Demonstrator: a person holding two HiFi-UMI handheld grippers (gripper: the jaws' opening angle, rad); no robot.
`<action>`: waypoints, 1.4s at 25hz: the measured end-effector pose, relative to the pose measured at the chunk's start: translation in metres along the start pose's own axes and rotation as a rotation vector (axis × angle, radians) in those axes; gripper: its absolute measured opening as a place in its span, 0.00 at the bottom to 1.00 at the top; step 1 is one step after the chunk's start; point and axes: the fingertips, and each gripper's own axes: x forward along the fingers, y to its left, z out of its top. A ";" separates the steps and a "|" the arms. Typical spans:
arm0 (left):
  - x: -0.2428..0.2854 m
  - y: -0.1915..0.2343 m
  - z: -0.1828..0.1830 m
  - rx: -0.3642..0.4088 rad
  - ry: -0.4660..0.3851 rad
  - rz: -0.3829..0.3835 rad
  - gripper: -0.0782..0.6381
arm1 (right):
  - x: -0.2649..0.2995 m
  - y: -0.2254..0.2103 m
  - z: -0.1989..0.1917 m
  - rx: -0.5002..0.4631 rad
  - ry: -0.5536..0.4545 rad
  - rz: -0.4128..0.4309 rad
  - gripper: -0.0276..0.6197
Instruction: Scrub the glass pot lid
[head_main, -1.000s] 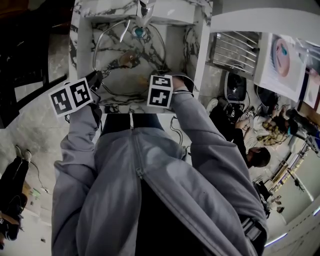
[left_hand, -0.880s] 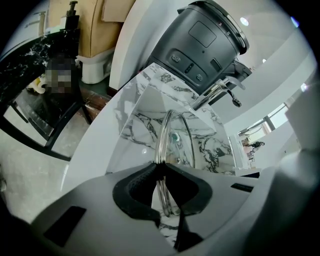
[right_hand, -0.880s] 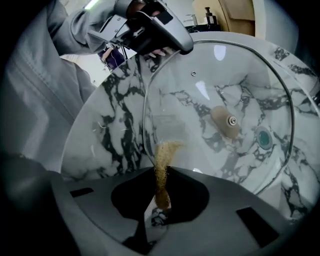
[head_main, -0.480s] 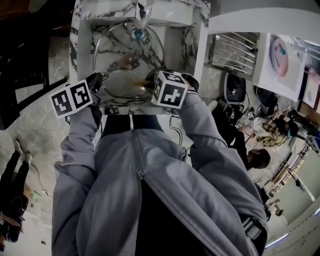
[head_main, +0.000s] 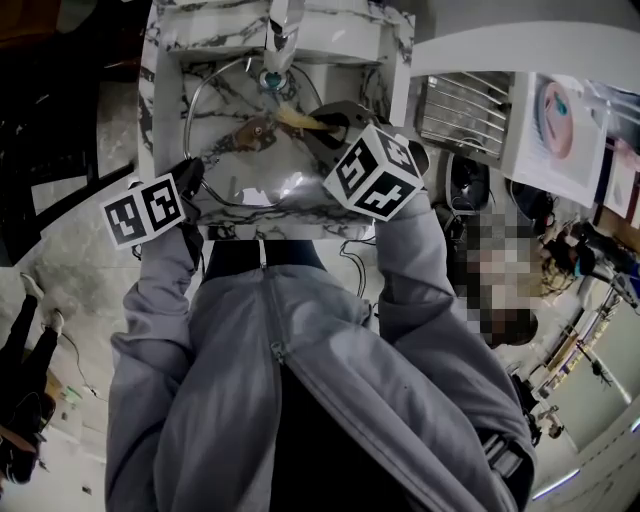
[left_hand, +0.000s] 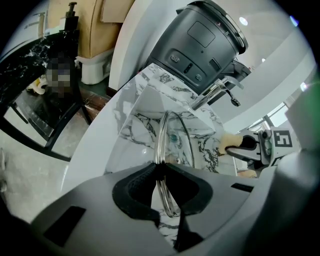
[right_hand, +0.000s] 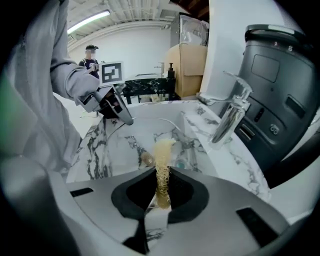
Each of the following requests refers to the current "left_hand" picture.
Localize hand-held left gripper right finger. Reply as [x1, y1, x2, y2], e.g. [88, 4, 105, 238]
[165, 163, 261, 253]

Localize black pump soap dispenser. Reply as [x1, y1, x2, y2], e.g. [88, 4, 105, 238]
[64, 1, 80, 33]

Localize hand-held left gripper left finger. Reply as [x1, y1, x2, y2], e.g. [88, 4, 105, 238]
[31, 162, 182, 256]

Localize white marble sink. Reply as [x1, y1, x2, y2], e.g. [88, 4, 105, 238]
[61, 63, 238, 251]

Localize black marble table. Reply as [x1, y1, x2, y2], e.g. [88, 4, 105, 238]
[0, 28, 93, 163]

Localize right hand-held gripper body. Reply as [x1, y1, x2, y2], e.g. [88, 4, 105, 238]
[245, 128, 294, 173]

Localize beige loofah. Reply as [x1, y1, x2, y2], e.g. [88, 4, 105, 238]
[218, 133, 244, 157]

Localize large cardboard box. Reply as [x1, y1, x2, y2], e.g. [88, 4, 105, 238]
[46, 0, 137, 60]

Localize chrome sink faucet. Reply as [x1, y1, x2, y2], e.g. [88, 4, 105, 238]
[191, 76, 245, 111]

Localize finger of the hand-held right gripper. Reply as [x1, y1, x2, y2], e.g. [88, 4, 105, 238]
[240, 129, 263, 141]
[225, 145, 265, 164]

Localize white plastic bucket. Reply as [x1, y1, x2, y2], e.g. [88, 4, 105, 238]
[75, 47, 116, 86]

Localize black round appliance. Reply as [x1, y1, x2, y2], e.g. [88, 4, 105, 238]
[143, 0, 253, 105]

